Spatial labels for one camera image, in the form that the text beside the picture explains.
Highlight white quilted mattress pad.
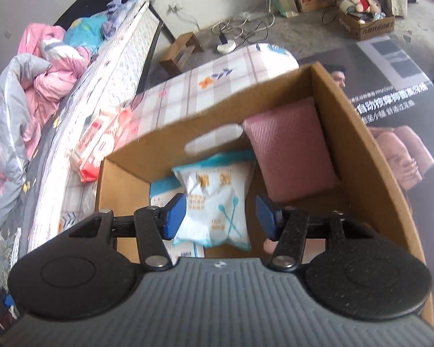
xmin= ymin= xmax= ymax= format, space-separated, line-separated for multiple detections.
xmin=26 ymin=0 xmax=160 ymax=254

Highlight pink cushion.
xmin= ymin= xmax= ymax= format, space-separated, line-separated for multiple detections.
xmin=242 ymin=96 xmax=342 ymax=203

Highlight blue crumpled clothes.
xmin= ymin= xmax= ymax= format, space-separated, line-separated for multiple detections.
xmin=62 ymin=0 xmax=157 ymax=48

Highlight green paper bag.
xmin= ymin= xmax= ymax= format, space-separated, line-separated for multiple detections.
xmin=272 ymin=0 xmax=299 ymax=18

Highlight cardboard box of toys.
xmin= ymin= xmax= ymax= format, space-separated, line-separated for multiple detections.
xmin=339 ymin=10 xmax=396 ymax=41

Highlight white and red plush toy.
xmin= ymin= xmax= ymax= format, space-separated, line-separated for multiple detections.
xmin=339 ymin=0 xmax=383 ymax=17

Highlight blue and white packet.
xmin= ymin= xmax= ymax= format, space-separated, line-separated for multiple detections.
xmin=150 ymin=177 xmax=205 ymax=259

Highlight red wet wipes pack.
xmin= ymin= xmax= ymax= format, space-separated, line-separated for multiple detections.
xmin=69 ymin=106 xmax=142 ymax=183

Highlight pink and grey quilt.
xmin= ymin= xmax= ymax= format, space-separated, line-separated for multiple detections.
xmin=0 ymin=23 xmax=95 ymax=236

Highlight brown cardboard box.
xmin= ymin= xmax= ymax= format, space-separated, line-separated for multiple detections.
xmin=95 ymin=61 xmax=434 ymax=329

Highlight grey floral bedsheet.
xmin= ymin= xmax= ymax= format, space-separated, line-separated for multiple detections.
xmin=0 ymin=112 xmax=78 ymax=291

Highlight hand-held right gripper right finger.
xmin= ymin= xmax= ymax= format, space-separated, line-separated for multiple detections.
xmin=255 ymin=193 xmax=376 ymax=273

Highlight round white power strip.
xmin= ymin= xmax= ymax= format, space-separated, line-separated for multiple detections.
xmin=216 ymin=39 xmax=238 ymax=55

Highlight small wooden stool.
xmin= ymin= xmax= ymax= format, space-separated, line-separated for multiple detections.
xmin=160 ymin=31 xmax=205 ymax=79

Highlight white blue swab packet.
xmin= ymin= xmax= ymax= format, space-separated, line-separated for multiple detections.
xmin=171 ymin=151 xmax=258 ymax=253

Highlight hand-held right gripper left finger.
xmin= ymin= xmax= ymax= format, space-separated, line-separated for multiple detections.
xmin=68 ymin=192 xmax=188 ymax=272

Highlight tangled white cables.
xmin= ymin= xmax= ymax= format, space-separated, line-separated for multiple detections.
xmin=183 ymin=0 xmax=288 ymax=46

